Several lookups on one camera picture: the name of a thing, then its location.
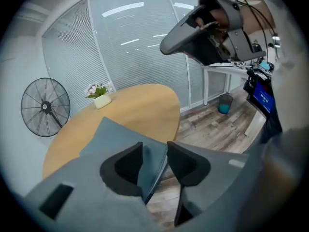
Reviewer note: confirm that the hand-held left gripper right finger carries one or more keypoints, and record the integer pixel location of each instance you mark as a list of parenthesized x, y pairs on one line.
[(222, 175)]

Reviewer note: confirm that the round wooden table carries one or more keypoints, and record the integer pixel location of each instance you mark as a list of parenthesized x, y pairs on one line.
[(140, 105)]

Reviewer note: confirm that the white desk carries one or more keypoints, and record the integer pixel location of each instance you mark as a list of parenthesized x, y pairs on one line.
[(224, 69)]

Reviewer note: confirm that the potted pink flowers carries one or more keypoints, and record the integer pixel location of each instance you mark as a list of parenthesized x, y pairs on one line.
[(102, 101)]

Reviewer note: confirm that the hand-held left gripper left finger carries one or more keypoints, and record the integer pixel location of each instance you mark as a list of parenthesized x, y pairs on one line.
[(84, 178)]

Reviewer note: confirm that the person's right forearm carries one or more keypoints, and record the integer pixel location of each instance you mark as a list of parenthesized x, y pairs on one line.
[(262, 8)]

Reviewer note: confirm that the person's dark trousers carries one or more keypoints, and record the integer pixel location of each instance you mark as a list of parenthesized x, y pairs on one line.
[(272, 127)]

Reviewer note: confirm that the small monitor screen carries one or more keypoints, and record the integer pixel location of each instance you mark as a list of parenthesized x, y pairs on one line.
[(264, 98)]

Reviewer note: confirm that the glass partition with blinds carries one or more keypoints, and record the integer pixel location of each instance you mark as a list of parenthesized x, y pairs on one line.
[(135, 45)]

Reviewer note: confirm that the black standing fan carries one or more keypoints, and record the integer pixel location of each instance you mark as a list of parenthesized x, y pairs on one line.
[(45, 106)]

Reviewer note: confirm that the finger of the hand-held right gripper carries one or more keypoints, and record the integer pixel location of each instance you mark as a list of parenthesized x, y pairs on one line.
[(176, 40)]

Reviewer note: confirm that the person's right hand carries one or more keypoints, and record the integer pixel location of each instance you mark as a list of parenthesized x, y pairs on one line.
[(217, 17)]

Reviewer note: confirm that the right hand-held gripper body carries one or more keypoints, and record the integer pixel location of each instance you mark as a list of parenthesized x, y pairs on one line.
[(234, 16)]

